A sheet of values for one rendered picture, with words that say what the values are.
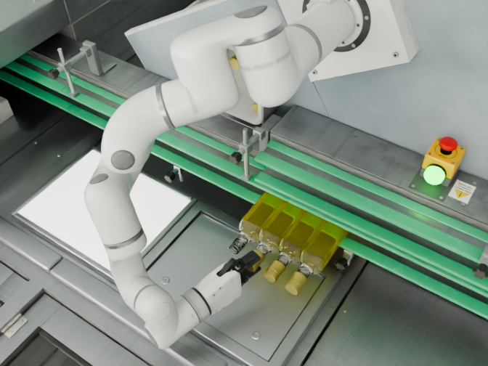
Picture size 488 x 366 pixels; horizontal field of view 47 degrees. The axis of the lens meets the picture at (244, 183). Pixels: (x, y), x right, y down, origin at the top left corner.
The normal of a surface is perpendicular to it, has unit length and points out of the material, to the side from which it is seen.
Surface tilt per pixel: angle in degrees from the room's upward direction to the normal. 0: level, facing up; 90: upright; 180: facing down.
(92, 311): 90
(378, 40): 5
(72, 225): 90
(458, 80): 0
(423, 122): 0
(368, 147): 90
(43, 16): 90
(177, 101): 49
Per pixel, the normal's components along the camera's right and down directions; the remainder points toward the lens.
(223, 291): 0.63, 0.49
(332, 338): -0.02, -0.68
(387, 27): -0.55, 0.57
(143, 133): 0.52, 0.38
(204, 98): -0.07, 0.61
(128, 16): 0.83, 0.40
